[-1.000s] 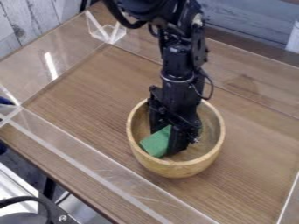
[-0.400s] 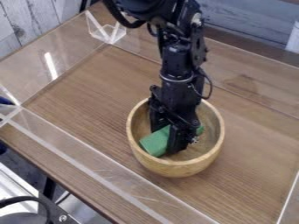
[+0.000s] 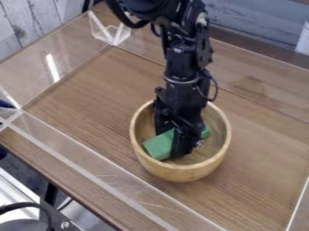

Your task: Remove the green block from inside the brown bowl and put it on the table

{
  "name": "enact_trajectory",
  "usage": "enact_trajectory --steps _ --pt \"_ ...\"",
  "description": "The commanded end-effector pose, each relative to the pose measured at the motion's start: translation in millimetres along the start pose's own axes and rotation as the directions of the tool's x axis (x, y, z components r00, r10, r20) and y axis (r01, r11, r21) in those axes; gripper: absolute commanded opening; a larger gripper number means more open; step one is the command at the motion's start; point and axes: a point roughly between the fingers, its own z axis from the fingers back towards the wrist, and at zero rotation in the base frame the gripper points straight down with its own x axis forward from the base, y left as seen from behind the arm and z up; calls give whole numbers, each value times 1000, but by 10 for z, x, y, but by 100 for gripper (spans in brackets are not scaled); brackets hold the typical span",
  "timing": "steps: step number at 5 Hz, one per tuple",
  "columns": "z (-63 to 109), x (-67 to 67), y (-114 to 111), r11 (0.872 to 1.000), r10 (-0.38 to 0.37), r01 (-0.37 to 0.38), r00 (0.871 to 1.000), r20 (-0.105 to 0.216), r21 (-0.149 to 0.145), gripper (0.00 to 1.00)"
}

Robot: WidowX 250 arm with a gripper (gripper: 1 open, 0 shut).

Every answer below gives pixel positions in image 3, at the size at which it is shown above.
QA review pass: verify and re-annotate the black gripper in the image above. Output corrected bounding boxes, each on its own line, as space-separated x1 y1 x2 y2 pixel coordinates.
154 76 211 158

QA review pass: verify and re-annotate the green rectangular block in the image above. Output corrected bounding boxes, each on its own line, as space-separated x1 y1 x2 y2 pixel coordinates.
141 125 211 161

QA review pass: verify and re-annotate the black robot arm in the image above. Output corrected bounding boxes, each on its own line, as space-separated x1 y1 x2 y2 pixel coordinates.
105 0 214 158

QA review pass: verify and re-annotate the brown wooden bowl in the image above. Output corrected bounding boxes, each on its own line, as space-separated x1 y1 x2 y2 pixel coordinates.
129 100 231 182

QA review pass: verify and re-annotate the clear acrylic tray wall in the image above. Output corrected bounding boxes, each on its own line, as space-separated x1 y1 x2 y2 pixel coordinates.
0 17 309 231

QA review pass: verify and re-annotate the black metal bracket with screw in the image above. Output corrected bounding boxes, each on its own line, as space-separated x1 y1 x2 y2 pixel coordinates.
40 200 81 231

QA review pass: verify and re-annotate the black cable bottom left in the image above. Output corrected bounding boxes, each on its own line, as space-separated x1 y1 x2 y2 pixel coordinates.
0 200 56 231

